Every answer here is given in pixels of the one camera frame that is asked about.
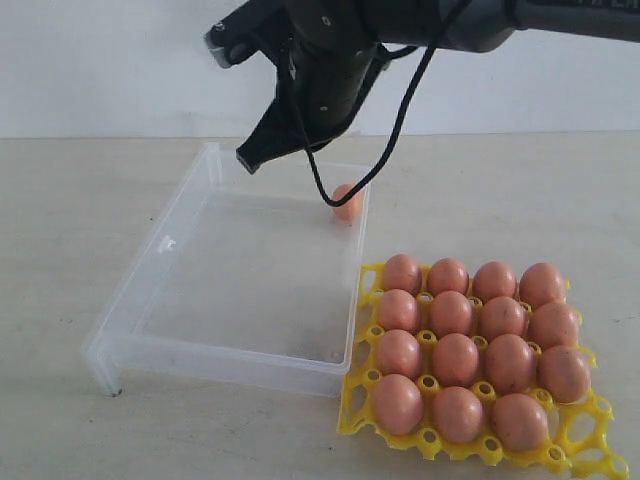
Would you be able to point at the clear plastic box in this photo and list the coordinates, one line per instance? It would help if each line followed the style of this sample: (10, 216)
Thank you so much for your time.
(246, 278)

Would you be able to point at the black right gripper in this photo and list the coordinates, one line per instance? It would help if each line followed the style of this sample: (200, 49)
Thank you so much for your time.
(326, 105)

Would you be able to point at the brown egg back top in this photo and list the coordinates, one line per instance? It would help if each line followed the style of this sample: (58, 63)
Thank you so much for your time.
(519, 422)

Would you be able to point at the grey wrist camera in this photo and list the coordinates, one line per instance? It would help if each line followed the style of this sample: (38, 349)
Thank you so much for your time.
(240, 40)

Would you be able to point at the brown egg corner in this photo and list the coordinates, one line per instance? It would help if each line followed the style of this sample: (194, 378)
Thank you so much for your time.
(458, 415)

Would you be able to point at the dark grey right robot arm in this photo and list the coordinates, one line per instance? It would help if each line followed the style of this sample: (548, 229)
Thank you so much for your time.
(329, 53)

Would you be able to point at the yellow plastic egg tray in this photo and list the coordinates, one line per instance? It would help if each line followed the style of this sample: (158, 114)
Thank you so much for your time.
(577, 444)

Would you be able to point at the brown egg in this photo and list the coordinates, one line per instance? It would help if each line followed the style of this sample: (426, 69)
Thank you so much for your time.
(397, 404)
(403, 272)
(519, 422)
(455, 360)
(398, 352)
(542, 283)
(351, 210)
(448, 274)
(398, 309)
(564, 373)
(554, 324)
(500, 316)
(494, 279)
(509, 364)
(450, 312)

